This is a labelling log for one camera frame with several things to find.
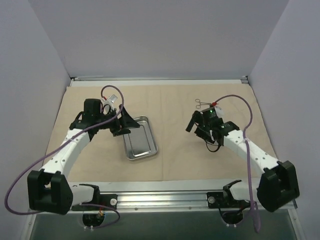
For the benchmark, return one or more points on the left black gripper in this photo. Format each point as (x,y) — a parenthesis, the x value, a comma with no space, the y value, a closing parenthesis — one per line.
(119,122)

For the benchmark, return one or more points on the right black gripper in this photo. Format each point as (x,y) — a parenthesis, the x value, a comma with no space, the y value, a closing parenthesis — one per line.
(198,125)

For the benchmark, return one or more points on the steel instrument tray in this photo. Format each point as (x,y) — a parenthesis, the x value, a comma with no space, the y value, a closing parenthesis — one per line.
(140,143)

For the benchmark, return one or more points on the beige cloth wrap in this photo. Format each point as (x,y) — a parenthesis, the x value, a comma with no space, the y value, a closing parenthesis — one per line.
(181,155)

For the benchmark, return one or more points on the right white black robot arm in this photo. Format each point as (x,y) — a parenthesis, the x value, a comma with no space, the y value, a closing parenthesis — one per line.
(278,182)

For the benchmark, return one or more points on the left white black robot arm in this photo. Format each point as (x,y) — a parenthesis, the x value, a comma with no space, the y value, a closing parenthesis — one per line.
(48,188)

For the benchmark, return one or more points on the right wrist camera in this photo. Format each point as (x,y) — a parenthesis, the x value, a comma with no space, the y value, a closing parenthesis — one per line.
(218,109)

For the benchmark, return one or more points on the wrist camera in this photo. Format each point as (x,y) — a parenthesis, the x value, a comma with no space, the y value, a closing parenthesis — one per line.
(218,109)
(108,103)

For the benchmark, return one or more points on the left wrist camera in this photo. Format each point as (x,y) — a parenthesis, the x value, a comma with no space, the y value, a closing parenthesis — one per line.
(108,103)

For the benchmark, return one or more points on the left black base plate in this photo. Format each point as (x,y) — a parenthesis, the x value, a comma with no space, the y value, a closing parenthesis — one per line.
(109,200)

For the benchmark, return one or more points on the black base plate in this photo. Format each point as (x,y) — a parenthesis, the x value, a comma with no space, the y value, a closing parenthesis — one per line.
(220,199)
(109,200)

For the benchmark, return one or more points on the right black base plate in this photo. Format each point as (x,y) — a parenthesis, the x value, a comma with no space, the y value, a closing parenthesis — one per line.
(220,199)

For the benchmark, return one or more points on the aluminium front rail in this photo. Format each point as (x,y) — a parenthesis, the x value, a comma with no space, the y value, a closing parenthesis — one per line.
(132,201)

